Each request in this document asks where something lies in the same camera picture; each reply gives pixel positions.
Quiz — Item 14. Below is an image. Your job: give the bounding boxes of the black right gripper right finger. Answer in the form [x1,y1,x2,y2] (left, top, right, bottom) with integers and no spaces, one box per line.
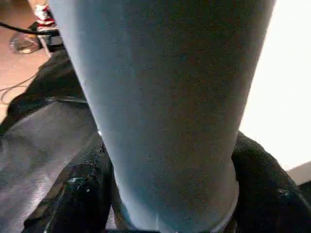
[231,131,311,233]

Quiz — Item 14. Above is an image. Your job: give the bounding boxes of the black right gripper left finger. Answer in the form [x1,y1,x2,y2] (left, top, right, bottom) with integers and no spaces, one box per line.
[23,132,118,233]

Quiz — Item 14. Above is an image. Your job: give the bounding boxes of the white plastic table top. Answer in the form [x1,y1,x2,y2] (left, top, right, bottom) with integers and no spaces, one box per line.
[240,0,311,171]

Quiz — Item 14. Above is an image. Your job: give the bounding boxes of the white plastic table leg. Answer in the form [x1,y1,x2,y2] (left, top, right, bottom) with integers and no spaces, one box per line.
[49,0,277,233]

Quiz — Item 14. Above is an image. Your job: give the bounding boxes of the black mat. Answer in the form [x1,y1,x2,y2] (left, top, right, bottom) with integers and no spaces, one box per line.
[0,49,311,233]

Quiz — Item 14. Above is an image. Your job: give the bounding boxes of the thin black floor cable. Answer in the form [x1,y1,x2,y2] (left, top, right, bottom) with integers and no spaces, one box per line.
[0,73,40,106]

